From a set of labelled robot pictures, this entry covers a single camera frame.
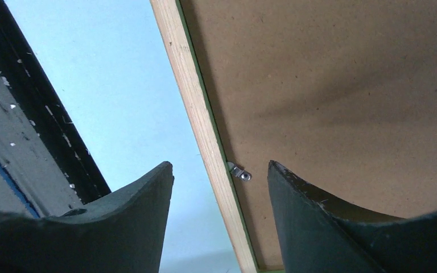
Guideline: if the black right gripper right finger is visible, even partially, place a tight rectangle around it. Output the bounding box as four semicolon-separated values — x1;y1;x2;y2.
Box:
267;161;437;272

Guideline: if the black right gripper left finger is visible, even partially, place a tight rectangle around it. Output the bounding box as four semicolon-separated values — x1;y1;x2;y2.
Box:
0;162;174;272

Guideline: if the aluminium front rail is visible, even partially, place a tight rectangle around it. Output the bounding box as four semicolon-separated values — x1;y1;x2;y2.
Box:
0;71;83;218

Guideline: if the brown cardboard backing board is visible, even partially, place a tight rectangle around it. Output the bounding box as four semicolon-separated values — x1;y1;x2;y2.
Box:
181;1;437;270

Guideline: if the wooden picture frame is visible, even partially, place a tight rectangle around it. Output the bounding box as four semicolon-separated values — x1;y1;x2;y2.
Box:
151;1;283;272

